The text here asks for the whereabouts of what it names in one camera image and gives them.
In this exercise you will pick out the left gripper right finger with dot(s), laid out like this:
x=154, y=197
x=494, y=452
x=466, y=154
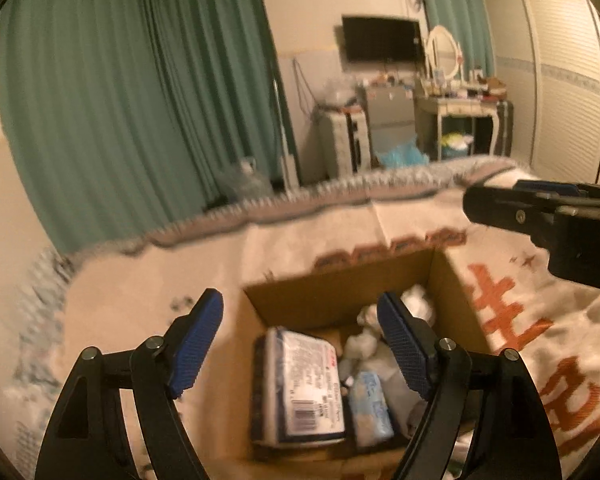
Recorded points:
x=512, y=438

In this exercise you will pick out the large wipes packet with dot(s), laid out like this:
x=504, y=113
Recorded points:
x=296, y=400

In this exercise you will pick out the oval vanity mirror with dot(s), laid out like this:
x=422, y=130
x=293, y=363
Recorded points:
x=444, y=56

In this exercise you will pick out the cream blanket with red characters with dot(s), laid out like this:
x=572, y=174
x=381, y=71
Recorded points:
x=311, y=263

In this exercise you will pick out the white suitcase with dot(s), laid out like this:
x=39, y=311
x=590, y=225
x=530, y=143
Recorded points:
x=345, y=141

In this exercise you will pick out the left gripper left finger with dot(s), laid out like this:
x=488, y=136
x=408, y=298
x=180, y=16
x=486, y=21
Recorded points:
x=86, y=437

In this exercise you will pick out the white dressing table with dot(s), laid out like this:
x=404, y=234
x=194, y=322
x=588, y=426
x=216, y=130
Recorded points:
x=442, y=110

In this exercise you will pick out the green curtain by wardrobe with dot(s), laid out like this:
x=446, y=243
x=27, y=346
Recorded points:
x=466, y=20

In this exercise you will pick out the white cloth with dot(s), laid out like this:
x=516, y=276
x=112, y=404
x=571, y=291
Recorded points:
x=397, y=343

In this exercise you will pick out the black wall television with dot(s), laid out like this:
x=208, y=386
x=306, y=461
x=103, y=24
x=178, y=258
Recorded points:
x=376, y=39

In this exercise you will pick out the blue plastic bag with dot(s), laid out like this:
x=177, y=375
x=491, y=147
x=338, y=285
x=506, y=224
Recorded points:
x=403, y=155

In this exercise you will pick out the blue tissue pack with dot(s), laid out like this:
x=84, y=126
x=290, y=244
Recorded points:
x=370, y=416

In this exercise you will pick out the small grey refrigerator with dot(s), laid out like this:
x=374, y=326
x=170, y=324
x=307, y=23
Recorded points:
x=390, y=115

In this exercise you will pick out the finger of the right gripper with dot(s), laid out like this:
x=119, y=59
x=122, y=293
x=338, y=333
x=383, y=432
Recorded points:
x=565, y=188
x=525, y=208

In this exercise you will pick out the brown cardboard box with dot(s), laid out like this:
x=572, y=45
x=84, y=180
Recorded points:
x=324, y=304

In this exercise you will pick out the white louvered wardrobe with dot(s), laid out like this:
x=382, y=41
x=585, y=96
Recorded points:
x=548, y=54

